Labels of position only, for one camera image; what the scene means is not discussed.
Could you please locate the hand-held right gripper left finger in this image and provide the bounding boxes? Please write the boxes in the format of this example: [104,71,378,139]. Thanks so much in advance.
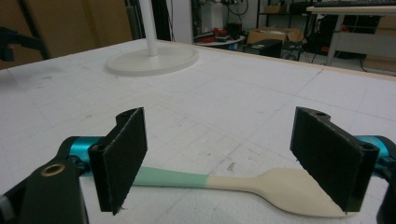
[88,106,149,216]

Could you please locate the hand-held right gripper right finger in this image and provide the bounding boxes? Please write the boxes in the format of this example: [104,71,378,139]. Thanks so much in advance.
[290,106,381,216]

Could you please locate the teal and cream spatula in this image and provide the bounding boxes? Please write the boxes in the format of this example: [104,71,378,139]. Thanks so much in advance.
[132,165,360,218]

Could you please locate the white stand with round base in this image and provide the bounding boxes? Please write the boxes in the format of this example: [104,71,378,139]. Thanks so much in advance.
[105,0,200,77]

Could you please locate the flat brown cardboard box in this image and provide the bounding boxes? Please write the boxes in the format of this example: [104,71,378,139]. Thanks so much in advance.
[362,54,396,74]

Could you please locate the white desk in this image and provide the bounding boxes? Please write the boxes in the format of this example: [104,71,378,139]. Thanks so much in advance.
[305,5,396,67]

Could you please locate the black box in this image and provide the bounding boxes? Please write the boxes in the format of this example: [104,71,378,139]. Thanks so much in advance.
[243,38,283,59]

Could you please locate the open brown cardboard box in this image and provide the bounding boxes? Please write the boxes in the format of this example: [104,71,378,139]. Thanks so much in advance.
[247,26,305,45]

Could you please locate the brown cardboard panel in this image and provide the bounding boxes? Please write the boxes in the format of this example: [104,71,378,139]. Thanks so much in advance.
[0,0,134,70]

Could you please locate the black metal shelf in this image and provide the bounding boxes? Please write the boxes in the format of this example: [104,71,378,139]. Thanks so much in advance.
[256,0,315,30]

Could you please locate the white round table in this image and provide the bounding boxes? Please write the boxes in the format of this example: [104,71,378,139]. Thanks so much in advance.
[193,35,247,48]

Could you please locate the dark metal stand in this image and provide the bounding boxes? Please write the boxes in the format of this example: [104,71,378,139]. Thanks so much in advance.
[0,26,51,63]

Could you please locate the small cardboard box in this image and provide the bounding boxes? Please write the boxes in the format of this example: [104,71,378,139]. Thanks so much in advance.
[263,4,290,14]

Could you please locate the red tool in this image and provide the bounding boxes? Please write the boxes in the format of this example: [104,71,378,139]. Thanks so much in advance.
[203,27,231,44]

